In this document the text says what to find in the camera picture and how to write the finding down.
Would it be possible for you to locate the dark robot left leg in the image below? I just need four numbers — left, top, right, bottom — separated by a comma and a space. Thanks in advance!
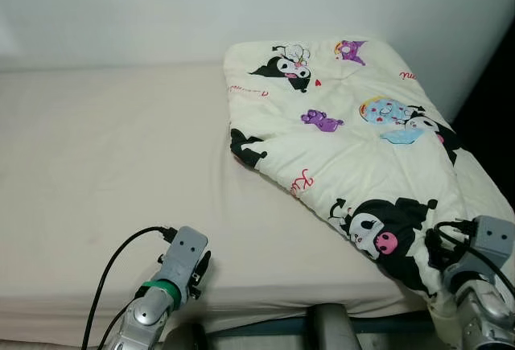
161, 323, 212, 350

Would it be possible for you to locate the cream cartoon print quilt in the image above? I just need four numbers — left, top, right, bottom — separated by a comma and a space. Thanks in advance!
223, 39, 515, 319

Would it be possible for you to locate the beige sheeted mattress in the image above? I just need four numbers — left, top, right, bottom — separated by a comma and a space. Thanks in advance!
0, 62, 451, 347

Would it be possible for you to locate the grey robot right leg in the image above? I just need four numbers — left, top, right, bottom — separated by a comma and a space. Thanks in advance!
310, 303, 363, 350

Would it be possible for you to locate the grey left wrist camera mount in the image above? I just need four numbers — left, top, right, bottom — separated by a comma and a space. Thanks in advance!
161, 226, 208, 286

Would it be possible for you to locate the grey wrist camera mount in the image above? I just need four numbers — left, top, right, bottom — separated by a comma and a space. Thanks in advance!
467, 216, 515, 270
161, 226, 208, 286

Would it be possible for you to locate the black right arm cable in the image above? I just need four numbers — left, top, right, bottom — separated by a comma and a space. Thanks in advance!
426, 221, 515, 294

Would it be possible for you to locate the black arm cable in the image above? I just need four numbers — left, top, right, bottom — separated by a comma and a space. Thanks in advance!
80, 226, 178, 350
426, 221, 515, 294

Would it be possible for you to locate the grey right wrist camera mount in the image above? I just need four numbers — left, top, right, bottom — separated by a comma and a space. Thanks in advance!
467, 216, 515, 270

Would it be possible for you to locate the dark teal bed frame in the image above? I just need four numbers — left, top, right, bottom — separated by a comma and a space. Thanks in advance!
201, 310, 439, 343

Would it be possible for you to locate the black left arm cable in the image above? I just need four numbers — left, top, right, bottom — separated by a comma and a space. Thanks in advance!
80, 226, 178, 350

